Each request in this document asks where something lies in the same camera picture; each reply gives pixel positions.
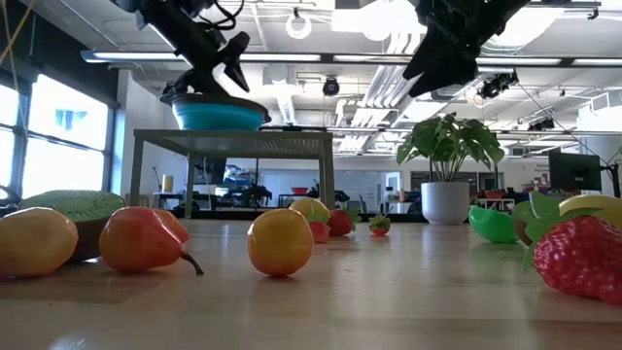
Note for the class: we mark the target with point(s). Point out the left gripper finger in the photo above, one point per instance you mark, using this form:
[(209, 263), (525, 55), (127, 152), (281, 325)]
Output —
[(238, 58), (194, 86)]

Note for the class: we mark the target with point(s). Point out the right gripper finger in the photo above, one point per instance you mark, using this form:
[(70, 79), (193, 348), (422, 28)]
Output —
[(437, 68)]

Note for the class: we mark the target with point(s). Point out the blue collapsible colander grey rim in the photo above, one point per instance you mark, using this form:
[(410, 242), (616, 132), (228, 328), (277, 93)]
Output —
[(216, 119)]

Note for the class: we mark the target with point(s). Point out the orange plastic pear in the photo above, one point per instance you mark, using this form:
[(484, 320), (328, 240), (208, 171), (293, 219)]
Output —
[(141, 238), (279, 243)]

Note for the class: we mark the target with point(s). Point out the yellow plastic lemon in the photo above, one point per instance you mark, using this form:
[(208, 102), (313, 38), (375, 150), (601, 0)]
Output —
[(311, 206), (595, 204)]

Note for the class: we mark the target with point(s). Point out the plastic kiwi half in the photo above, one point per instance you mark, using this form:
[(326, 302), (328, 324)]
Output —
[(522, 233), (73, 204)]

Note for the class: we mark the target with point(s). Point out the red plastic strawberry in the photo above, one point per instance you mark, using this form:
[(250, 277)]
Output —
[(380, 226), (578, 257), (340, 223), (319, 232)]

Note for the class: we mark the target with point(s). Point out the small orange plastic fruit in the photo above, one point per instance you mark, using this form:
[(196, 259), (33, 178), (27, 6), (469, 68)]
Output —
[(34, 243)]

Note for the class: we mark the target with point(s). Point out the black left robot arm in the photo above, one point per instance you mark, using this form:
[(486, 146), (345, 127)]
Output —
[(165, 19)]

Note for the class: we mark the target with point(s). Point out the green plastic fruit half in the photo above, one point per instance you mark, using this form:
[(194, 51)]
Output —
[(491, 226)]

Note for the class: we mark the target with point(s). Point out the linear ceiling light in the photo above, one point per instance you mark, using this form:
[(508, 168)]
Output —
[(282, 57)]

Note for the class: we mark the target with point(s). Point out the black ceiling-mounted device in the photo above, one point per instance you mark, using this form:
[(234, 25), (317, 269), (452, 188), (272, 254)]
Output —
[(495, 86)]

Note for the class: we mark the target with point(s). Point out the green perforated metal riser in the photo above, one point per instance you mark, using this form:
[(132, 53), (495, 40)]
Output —
[(233, 143)]

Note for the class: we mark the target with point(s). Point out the yellow container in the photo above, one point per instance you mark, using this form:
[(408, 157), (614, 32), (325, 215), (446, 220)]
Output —
[(168, 184)]

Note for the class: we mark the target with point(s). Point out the potted monstera plant white pot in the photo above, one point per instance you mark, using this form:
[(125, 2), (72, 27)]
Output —
[(444, 204)]

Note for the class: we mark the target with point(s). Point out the black computer monitor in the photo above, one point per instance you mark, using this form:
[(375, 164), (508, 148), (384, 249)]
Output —
[(576, 171)]

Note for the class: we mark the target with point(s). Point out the silver ventilation duct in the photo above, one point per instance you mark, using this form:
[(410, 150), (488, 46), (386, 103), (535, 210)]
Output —
[(544, 24)]

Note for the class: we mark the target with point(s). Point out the black dome ceiling camera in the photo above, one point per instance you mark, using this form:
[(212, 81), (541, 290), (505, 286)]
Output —
[(331, 87)]

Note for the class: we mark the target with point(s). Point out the black window frame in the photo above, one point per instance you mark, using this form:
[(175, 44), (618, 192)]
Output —
[(22, 146)]

